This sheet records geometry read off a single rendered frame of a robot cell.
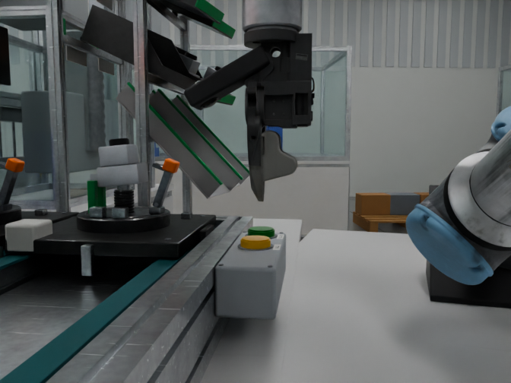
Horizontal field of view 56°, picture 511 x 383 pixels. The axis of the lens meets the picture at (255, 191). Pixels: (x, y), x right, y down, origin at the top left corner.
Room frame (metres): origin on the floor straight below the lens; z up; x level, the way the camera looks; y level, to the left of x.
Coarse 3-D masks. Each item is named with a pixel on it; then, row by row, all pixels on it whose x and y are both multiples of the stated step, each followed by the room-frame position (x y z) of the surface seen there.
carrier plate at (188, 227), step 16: (64, 224) 0.74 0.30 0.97; (176, 224) 0.74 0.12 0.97; (192, 224) 0.74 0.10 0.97; (48, 240) 0.62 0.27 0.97; (64, 240) 0.62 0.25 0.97; (80, 240) 0.62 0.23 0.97; (96, 240) 0.62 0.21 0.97; (112, 240) 0.62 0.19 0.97; (128, 240) 0.62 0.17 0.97; (144, 240) 0.62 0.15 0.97; (160, 240) 0.62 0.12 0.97; (176, 240) 0.62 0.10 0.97; (192, 240) 0.67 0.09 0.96; (128, 256) 0.61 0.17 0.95; (144, 256) 0.61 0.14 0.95; (160, 256) 0.60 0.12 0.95; (176, 256) 0.60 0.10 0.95
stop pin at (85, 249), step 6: (84, 246) 0.60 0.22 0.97; (90, 246) 0.60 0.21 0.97; (84, 252) 0.60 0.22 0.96; (90, 252) 0.60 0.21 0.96; (84, 258) 0.60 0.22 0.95; (90, 258) 0.60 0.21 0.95; (84, 264) 0.60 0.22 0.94; (90, 264) 0.60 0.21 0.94; (84, 270) 0.60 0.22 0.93; (90, 270) 0.60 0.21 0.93
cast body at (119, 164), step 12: (120, 144) 0.72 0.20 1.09; (132, 144) 0.74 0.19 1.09; (108, 156) 0.71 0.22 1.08; (120, 156) 0.71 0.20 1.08; (132, 156) 0.73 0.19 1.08; (108, 168) 0.71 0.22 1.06; (120, 168) 0.71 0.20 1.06; (132, 168) 0.71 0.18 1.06; (144, 168) 0.74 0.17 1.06; (108, 180) 0.71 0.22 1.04; (120, 180) 0.71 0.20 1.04; (132, 180) 0.71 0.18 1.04; (144, 180) 0.73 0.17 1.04
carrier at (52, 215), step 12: (0, 204) 0.75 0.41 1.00; (12, 204) 0.82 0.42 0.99; (0, 216) 0.73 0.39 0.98; (12, 216) 0.75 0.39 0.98; (24, 216) 0.82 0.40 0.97; (36, 216) 0.82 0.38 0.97; (48, 216) 0.82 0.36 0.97; (60, 216) 0.82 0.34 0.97; (72, 216) 0.84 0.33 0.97; (0, 228) 0.71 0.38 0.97; (0, 240) 0.64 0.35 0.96
